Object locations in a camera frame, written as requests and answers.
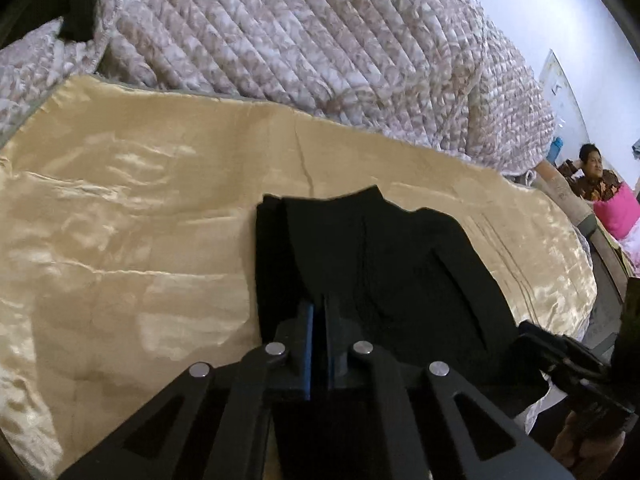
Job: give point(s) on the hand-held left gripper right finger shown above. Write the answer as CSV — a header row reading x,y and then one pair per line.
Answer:
x,y
334,355

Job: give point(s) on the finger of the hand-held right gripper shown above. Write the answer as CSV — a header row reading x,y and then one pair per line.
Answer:
x,y
542,342

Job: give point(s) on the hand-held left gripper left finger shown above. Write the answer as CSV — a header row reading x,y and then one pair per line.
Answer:
x,y
308,355

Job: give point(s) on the black pants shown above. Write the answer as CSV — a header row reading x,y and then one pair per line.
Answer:
x,y
400,270

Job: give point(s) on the person's right forearm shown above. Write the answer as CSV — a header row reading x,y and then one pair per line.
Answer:
x,y
585,445

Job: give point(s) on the beige bed footboard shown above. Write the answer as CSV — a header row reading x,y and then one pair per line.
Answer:
x,y
570,195

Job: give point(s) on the pink cushion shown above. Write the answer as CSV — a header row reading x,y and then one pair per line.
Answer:
x,y
620,212

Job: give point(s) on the small blue object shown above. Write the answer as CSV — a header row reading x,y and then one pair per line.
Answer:
x,y
556,150

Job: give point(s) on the cream satin bed sheet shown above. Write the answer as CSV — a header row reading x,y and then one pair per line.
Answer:
x,y
125,210

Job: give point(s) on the beige patterned quilted blanket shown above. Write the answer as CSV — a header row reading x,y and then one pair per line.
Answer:
x,y
300,35

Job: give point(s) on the white wall board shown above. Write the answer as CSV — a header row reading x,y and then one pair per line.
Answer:
x,y
560,90

